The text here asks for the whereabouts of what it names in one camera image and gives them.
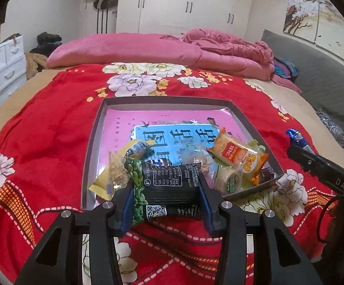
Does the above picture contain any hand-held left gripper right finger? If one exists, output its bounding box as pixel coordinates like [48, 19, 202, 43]
[197, 174, 324, 285]

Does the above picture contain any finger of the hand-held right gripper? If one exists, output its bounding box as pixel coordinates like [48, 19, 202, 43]
[286, 144, 328, 179]

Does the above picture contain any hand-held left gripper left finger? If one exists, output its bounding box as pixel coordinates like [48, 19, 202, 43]
[13, 180, 137, 285]

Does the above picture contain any small blue snack bar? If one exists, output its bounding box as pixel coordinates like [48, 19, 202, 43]
[285, 128, 315, 155]

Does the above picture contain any yellow wafer stick packet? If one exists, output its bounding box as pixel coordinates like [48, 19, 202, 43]
[88, 139, 156, 201]

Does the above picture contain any round pastry green label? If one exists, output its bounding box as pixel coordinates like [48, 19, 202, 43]
[214, 166, 244, 195]

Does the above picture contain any clear brown pastry packet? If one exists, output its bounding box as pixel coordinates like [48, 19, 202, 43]
[108, 151, 132, 190]

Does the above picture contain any dark brown candy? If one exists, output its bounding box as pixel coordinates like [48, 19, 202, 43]
[259, 166, 276, 183]

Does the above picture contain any black green snack packet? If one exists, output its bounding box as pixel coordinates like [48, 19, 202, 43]
[124, 157, 204, 227]

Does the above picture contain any green jelly packet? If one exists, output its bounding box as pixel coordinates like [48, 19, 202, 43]
[248, 139, 268, 155]

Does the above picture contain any clear yellow pastry packet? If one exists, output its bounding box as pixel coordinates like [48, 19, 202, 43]
[190, 147, 217, 174]

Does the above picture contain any orange bread packet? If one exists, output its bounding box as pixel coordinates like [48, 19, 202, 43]
[207, 127, 270, 185]

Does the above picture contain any grey cardboard tray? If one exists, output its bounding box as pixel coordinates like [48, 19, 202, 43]
[80, 96, 285, 211]

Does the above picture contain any grey patterned pillow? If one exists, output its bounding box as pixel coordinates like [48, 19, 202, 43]
[316, 109, 344, 152]

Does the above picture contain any grey padded headboard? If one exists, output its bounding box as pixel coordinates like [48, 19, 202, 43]
[263, 29, 344, 155]

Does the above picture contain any purple blue patterned cloth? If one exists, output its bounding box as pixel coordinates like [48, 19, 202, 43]
[272, 56, 299, 81]

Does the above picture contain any pink book blue label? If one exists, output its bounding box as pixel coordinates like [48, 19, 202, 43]
[96, 108, 250, 205]

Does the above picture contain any red floral blanket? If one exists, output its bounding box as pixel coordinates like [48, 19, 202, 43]
[0, 62, 344, 285]

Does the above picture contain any pink quilt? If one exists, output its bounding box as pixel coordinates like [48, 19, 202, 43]
[47, 28, 301, 92]

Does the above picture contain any black clothes pile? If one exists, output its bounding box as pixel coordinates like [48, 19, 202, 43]
[29, 32, 62, 54]

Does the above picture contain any white drawer cabinet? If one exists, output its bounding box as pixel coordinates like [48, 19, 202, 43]
[0, 34, 27, 104]

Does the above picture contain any white wardrobe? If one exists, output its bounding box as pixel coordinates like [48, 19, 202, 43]
[115, 0, 254, 38]

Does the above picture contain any black cable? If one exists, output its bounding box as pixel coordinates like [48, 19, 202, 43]
[317, 194, 339, 244]

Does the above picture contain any floral wall painting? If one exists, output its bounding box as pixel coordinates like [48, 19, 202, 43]
[283, 0, 344, 72]

